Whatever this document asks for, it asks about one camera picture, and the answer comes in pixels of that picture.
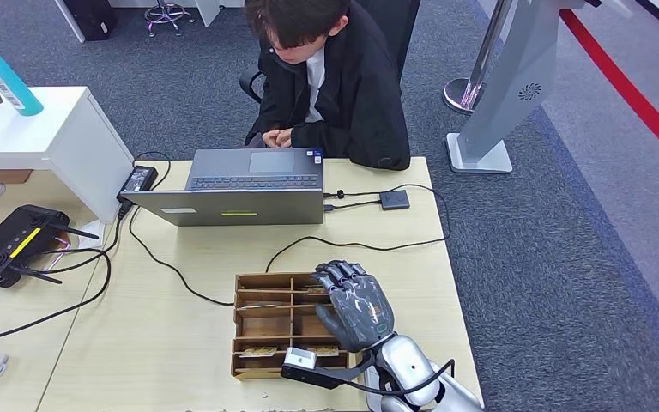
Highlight chrome stanchion post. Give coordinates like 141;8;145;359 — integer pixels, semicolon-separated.
443;0;516;116

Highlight dark grey USB hub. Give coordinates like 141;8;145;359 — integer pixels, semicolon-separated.
378;190;411;212

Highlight grey kiosk stand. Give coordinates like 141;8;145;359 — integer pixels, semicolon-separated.
445;0;633;174

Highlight black power adapter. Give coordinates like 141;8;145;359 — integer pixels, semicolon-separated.
116;165;160;204

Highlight white desk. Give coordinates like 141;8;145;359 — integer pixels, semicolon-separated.
53;0;248;45

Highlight white desk shelf riser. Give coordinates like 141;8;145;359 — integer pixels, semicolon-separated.
0;85;135;225

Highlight black laptop charging cable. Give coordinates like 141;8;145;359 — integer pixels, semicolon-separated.
128;150;453;308

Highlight grey laptop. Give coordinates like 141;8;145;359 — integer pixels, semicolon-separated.
120;148;326;228

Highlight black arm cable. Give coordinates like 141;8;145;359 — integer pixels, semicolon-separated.
329;358;456;398

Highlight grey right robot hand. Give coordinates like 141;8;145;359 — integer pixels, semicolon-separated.
311;259;396;354

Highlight white paper slip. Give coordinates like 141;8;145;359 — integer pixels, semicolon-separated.
76;219;106;250

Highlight thin pink cable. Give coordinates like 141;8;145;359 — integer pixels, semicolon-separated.
44;236;72;272

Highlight black hub cable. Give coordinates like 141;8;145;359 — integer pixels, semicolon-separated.
323;198;382;213

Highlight chrome stool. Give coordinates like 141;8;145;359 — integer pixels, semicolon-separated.
143;0;196;39

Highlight person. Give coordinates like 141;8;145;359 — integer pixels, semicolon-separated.
243;0;412;172

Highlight wooden card organizer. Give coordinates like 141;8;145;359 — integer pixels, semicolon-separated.
230;271;350;381

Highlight black adapter mains cord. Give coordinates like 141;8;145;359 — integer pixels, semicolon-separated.
39;200;135;276

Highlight black computer tower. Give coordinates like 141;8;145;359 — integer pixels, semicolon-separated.
62;0;119;43

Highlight black router with antennas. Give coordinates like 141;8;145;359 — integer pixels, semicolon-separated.
0;204;100;289

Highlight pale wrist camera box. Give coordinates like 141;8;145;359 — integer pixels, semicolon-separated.
280;347;376;391

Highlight teal bottle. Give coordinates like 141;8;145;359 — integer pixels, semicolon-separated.
0;22;45;118

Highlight black router cable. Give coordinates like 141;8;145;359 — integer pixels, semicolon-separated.
0;247;113;348

